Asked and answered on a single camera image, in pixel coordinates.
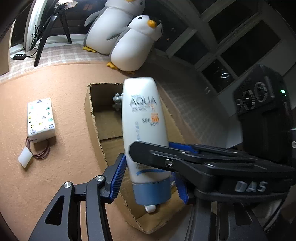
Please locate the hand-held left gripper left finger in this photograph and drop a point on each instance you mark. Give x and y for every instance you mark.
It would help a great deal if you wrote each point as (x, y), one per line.
(118, 178)

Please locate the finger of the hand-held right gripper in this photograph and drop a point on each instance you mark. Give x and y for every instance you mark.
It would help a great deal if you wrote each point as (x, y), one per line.
(182, 148)
(161, 160)

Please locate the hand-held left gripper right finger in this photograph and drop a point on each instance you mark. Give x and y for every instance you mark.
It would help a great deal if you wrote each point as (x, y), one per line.
(183, 190)

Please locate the cardboard box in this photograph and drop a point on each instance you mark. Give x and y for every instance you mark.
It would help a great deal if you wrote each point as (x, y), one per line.
(111, 148)

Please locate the white bottle with blue cap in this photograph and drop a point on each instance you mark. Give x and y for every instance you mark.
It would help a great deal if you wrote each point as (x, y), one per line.
(143, 129)

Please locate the small white eraser block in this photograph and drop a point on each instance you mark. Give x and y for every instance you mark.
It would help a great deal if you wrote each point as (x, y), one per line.
(25, 158)

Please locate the white printed tissue pack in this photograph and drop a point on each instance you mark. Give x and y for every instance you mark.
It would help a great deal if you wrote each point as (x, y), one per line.
(41, 118)

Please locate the small penguin plush toy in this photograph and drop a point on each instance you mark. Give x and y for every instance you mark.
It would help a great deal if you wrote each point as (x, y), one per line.
(131, 46)

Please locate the large penguin plush toy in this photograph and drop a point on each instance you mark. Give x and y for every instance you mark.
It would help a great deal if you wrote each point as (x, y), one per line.
(106, 25)

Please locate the black power strip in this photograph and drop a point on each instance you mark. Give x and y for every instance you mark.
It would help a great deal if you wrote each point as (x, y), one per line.
(19, 56)

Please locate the black tripod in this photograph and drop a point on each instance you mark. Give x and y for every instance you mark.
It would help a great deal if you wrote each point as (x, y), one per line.
(44, 39)

